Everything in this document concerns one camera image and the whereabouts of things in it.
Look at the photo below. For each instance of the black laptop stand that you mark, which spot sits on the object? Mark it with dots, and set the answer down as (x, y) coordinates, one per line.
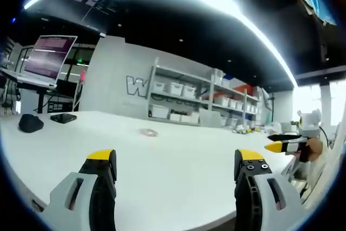
(40, 98)

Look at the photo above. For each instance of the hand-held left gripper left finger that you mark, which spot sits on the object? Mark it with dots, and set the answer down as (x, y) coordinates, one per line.
(81, 193)

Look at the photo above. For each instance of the black computer mouse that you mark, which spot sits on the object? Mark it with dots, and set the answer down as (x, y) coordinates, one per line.
(30, 123)

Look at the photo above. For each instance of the shelf with white bins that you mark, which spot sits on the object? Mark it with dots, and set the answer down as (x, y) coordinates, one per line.
(186, 90)

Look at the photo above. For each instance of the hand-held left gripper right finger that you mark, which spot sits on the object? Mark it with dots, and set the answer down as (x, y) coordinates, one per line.
(266, 195)

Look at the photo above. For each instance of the wall-mounted dark screen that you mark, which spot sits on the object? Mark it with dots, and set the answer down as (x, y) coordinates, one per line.
(78, 1)

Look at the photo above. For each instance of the person's right hand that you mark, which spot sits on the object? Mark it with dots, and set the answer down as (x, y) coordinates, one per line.
(315, 148)

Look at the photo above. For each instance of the clear resealable bag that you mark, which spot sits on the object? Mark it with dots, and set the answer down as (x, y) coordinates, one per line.
(148, 132)

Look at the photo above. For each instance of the long ceiling light strip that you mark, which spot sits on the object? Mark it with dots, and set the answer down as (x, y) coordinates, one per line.
(216, 3)

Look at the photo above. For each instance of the open silver laptop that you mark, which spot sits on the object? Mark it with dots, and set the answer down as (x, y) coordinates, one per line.
(46, 58)

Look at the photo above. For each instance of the black smartphone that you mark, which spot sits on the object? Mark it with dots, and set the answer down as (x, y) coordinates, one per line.
(63, 117)

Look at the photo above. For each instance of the grey metal shelf unit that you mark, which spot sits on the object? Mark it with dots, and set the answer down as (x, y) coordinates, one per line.
(208, 87)

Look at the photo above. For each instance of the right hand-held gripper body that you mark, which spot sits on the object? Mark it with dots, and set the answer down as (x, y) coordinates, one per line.
(309, 123)

